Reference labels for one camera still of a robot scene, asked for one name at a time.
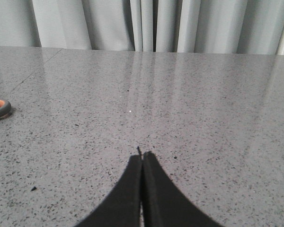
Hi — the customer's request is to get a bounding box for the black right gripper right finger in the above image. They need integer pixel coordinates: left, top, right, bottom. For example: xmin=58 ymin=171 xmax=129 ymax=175
xmin=142 ymin=152 xmax=221 ymax=227

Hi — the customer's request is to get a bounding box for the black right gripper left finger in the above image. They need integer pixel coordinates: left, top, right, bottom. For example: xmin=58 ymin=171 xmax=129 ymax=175
xmin=77 ymin=155 xmax=142 ymax=227

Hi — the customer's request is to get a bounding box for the grey curtain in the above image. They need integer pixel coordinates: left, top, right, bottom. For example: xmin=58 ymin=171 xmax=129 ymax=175
xmin=0 ymin=0 xmax=284 ymax=55

